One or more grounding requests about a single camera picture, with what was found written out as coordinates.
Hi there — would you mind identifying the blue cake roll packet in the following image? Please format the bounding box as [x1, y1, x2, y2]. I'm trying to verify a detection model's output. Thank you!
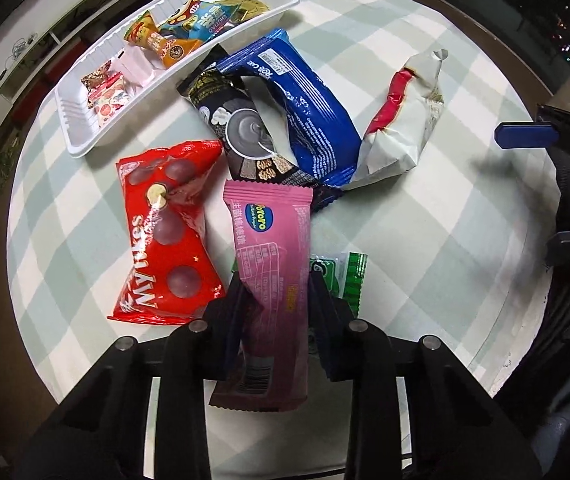
[215, 27, 360, 188]

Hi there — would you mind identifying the green snack packet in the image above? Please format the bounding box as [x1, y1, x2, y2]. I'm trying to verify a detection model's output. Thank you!
[309, 252, 368, 318]

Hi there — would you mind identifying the small white strawberry packet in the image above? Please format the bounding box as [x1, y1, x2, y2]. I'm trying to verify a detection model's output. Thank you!
[87, 82, 130, 126]

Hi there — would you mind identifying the bright pink snack packet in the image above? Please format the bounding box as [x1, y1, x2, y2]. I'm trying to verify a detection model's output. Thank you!
[209, 180, 314, 413]

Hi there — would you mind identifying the white plastic tray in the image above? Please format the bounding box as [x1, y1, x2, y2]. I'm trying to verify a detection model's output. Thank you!
[56, 0, 302, 158]

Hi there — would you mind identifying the white and red packet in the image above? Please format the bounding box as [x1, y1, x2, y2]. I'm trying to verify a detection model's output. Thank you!
[342, 49, 450, 191]

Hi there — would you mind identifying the black snack packet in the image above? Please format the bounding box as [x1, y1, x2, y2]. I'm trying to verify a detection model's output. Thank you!
[177, 44, 338, 211]

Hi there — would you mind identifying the brown heart print packet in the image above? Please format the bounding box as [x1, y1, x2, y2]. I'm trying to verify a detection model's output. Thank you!
[81, 60, 116, 108]

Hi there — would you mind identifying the green checked tablecloth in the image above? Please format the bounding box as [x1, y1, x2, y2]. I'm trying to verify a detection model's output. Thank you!
[6, 0, 563, 480]

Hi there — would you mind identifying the orange candy packet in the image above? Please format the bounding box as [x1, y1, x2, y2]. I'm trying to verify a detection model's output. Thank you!
[124, 10, 206, 70]

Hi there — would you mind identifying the long pale pink packet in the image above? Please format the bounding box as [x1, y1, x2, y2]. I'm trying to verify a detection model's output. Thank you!
[112, 47, 158, 88]

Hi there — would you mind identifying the white television cabinet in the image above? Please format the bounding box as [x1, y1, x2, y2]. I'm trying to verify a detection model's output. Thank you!
[0, 0, 140, 126]

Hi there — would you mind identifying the bundle of cables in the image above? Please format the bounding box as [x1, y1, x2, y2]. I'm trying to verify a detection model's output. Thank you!
[12, 35, 40, 56]

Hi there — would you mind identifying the light blue panda packet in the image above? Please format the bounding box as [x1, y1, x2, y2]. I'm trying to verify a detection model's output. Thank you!
[157, 0, 246, 43]

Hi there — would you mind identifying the gold wafer packet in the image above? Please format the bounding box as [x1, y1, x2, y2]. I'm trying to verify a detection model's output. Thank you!
[215, 0, 270, 28]

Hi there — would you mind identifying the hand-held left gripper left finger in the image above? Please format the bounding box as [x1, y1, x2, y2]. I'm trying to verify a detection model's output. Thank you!
[15, 271, 266, 480]

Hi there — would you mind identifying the red chocolate ball bag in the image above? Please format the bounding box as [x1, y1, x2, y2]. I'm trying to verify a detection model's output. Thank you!
[106, 140, 228, 322]

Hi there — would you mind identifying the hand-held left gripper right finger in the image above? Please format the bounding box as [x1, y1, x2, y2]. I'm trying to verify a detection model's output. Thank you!
[307, 271, 540, 480]

